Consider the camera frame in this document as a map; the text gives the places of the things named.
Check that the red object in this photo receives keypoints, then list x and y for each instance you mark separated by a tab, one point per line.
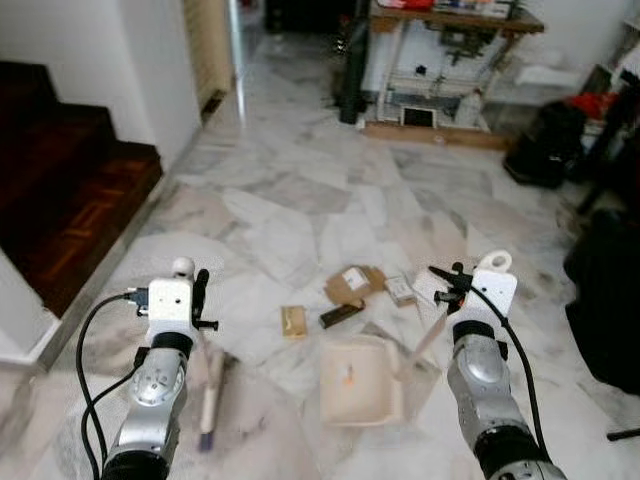
595	104

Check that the black upright pole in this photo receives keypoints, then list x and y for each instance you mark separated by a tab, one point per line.
354	70

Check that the dark brown strip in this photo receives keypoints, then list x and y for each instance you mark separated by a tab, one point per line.
342	315

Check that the small labelled carton scrap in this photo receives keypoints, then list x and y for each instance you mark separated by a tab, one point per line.
400	290

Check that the beige slatted door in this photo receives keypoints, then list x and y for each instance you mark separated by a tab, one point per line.
208	50

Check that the black stick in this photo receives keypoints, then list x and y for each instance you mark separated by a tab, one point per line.
625	434

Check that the cluttered wooden workbench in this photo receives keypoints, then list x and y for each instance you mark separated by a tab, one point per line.
450	70

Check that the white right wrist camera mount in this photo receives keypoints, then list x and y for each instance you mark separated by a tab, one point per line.
495	288

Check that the dark wooden staircase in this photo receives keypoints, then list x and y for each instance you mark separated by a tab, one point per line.
70	190

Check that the cream hand brush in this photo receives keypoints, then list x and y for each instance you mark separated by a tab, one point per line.
213	395

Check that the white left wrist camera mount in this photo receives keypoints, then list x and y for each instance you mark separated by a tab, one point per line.
170	298

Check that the small tan cardboard piece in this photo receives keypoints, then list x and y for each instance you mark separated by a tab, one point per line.
294	321

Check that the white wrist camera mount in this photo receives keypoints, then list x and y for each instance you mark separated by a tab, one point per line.
170	298
495	288

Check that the cream plastic dustpan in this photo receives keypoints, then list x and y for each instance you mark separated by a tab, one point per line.
360	385

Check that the large black bulky object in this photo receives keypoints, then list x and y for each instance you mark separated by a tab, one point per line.
605	300

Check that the black bag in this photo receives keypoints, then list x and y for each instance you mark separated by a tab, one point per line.
548	145

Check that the torn brown cardboard box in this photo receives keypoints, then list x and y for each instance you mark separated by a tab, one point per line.
352	284

